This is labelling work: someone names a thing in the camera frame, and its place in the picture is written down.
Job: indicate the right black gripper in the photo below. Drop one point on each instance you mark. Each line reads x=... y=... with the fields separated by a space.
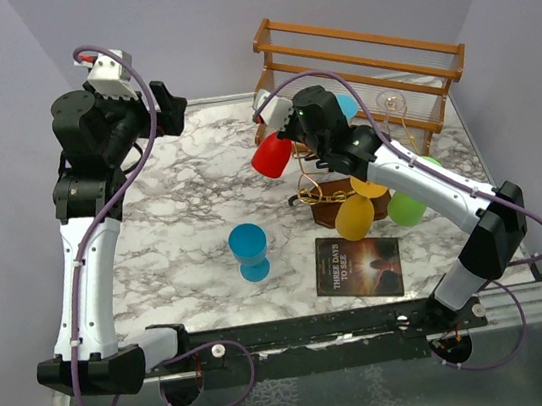
x=286 y=132

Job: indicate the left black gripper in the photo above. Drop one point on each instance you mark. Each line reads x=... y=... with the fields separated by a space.
x=169 y=117

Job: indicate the light blue plastic wine glass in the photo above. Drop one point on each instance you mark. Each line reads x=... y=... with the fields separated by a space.
x=348 y=105

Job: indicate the red plastic wine glass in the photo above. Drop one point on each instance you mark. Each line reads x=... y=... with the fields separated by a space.
x=272 y=156

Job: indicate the gold wire wine glass rack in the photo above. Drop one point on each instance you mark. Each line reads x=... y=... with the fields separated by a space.
x=324 y=198

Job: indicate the clear wine glass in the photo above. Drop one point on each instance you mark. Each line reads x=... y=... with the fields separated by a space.
x=392 y=104

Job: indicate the yellow plastic wine glass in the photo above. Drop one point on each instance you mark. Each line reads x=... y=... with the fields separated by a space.
x=356 y=214

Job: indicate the green plastic wine glass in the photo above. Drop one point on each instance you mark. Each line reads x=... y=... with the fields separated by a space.
x=404 y=210

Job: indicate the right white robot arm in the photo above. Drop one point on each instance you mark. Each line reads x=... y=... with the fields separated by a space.
x=493 y=217

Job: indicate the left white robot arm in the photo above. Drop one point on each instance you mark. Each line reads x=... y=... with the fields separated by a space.
x=95 y=132

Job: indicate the wooden two-tier shelf rack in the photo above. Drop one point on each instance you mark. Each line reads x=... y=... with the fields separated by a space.
x=423 y=71

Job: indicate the dark book three days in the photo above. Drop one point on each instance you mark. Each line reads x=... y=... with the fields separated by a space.
x=369 y=267

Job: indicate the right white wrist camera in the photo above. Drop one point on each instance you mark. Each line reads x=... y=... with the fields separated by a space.
x=276 y=114

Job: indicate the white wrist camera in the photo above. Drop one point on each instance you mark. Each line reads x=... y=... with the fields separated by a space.
x=107 y=77
x=276 y=114

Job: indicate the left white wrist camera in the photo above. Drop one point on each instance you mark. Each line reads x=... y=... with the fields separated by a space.
x=107 y=77

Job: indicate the black metal base rail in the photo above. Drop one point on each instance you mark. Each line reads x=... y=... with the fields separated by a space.
x=314 y=344

